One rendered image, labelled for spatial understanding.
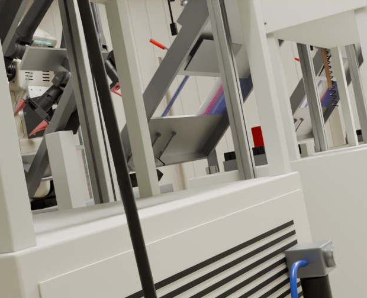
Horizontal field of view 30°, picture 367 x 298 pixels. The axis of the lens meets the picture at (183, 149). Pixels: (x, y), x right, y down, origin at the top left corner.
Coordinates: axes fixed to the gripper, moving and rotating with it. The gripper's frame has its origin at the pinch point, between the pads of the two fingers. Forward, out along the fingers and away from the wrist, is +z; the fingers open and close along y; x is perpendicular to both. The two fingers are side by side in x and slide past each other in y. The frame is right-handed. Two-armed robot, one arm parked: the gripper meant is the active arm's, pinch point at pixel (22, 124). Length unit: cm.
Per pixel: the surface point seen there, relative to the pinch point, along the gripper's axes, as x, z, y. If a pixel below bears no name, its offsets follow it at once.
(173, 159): 5, -31, 50
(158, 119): -23, -33, 37
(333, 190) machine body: -71, -44, 89
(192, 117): -3, -46, 44
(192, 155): 19, -40, 54
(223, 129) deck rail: 19, -57, 56
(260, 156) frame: -44, -43, 70
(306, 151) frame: -37, -58, 80
